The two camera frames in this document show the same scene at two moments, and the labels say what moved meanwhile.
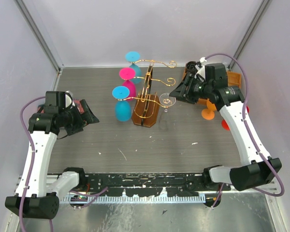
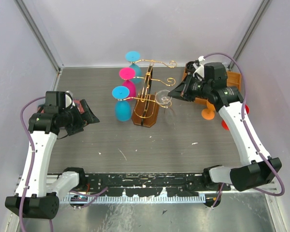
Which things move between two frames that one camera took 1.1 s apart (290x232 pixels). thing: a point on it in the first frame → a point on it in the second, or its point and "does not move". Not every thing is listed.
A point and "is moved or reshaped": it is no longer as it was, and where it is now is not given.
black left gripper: x=89 y=117 does not move
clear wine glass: x=166 y=101 is moved or reshaped
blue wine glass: x=123 y=108 does not move
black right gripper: x=180 y=92 does not move
